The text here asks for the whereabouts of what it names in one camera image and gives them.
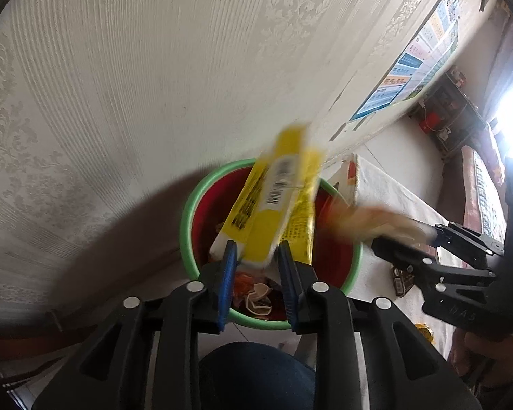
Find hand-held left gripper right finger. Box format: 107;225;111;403
278;240;482;410

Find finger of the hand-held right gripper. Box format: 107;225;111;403
371;238;497;305
429;221;504;268

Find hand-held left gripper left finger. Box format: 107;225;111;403
32;240;239;410

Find red bucket with green rim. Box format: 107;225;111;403
180;159;363;331

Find pale yellow snack packet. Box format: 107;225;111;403
209;125;326;276

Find orange snack wrapper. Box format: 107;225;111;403
325;205;437;244

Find person's right hand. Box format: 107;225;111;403
448;329;513;389

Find crumpled orange wrapper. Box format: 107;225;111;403
235;271;257;305

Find crumpled brown snack wrapper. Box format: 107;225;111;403
391;265;417;297

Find crumpled white paper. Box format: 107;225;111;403
245;284;274;317

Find pink bed sheet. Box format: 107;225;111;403
462;145;479;231

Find white table cloth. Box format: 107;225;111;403
297;154;509;377

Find person's jeans leg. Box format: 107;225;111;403
198;342;317;410

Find orange patterned cloth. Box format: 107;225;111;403
325;160;360;210

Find red box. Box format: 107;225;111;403
419;113;443;133

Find dark wooden cabinet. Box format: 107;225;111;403
410;66;486;159

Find window curtain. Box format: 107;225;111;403
483;21;513;124

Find colourful striped wall poster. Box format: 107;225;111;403
350;38;437;121

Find white grid wall poster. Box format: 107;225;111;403
419;9;454;73

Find blue bordered wall poster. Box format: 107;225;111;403
436;0;460;47

